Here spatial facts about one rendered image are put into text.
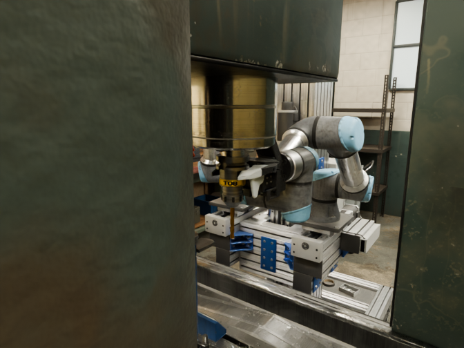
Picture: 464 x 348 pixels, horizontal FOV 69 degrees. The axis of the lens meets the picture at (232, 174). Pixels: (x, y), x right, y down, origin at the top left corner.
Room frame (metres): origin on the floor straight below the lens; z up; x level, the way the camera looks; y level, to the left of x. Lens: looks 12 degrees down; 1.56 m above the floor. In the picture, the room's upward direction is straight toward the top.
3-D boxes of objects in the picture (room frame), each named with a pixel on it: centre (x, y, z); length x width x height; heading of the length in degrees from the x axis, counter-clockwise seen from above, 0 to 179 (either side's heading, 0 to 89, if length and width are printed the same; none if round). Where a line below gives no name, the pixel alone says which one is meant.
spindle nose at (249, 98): (0.64, 0.00, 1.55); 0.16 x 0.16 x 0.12
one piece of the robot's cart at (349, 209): (1.80, -0.63, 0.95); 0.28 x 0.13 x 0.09; 144
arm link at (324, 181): (1.52, -0.44, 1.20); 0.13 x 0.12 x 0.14; 58
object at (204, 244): (0.81, 0.08, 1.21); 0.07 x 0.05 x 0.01; 143
